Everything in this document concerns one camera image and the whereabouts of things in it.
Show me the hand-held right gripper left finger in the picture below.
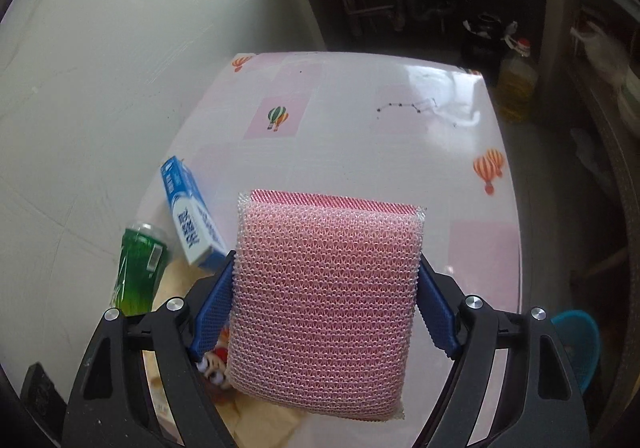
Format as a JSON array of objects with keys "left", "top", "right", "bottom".
[{"left": 62, "top": 250, "right": 241, "bottom": 448}]

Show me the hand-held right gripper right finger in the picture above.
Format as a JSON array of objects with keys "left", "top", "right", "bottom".
[{"left": 410, "top": 253, "right": 587, "bottom": 448}]

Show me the orange white medicine box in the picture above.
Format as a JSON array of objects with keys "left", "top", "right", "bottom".
[{"left": 142, "top": 260, "right": 406, "bottom": 448}]

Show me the blue white box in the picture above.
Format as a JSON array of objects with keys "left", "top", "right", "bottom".
[{"left": 160, "top": 155, "right": 230, "bottom": 271}]

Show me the pink mesh sponge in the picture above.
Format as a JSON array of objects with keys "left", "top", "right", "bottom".
[{"left": 225, "top": 188, "right": 427, "bottom": 424}]

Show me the blue plastic basket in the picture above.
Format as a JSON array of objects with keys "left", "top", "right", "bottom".
[{"left": 552, "top": 310, "right": 601, "bottom": 394}]

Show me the cartoon print packet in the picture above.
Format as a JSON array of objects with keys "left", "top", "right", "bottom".
[{"left": 195, "top": 348, "right": 236, "bottom": 391}]

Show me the green plastic bottle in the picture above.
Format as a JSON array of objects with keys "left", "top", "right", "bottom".
[{"left": 110, "top": 223, "right": 172, "bottom": 319}]

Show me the pink balloon-print tablecloth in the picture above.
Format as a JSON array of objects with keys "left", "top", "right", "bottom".
[{"left": 135, "top": 52, "right": 523, "bottom": 448}]

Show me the crumpled white plastic bag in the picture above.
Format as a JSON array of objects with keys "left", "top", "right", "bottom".
[{"left": 570, "top": 128, "right": 601, "bottom": 169}]

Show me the perforated metal shelf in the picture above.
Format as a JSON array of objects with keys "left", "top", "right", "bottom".
[{"left": 570, "top": 63, "right": 640, "bottom": 249}]

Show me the cooking oil bottle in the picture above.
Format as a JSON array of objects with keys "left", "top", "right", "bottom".
[{"left": 497, "top": 35, "right": 540, "bottom": 124}]

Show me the black bucket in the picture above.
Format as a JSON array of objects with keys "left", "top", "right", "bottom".
[{"left": 460, "top": 14, "right": 506, "bottom": 74}]

